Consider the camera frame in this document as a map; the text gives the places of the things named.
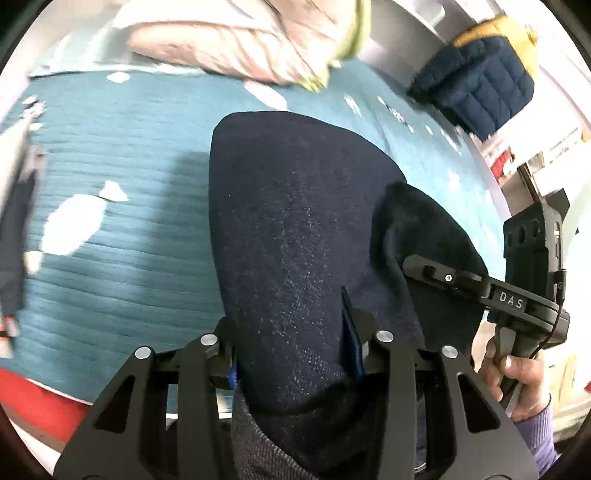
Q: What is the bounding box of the teal quilted bed sheet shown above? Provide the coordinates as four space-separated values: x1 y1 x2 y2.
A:
0 60 513 407

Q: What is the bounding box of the person's right hand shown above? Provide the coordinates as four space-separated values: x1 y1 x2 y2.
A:
480 339 552 422

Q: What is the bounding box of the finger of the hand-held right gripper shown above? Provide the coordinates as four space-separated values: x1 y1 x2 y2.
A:
403 254 491 305

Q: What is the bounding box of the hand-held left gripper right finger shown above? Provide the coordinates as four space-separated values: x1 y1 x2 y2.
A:
341 286 540 480

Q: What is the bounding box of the pink duvet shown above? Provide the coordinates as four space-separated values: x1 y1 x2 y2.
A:
127 0 358 86

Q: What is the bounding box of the person's right forearm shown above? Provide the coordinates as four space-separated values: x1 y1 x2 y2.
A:
515 397 562 477

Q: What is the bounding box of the red cloth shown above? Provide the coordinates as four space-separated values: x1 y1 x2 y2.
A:
0 368 90 428

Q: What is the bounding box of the yellow and navy puffer jacket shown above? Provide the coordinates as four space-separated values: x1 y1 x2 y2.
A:
407 14 540 141

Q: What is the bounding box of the red bag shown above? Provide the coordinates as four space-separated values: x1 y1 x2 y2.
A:
489 147 515 182

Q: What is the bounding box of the dark cloth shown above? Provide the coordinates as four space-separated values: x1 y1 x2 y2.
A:
0 106 48 358

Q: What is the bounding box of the dark denim jacket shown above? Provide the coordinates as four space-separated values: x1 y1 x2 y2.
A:
209 111 490 480

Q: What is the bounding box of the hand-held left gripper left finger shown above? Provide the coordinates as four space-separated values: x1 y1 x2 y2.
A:
53 318 241 480

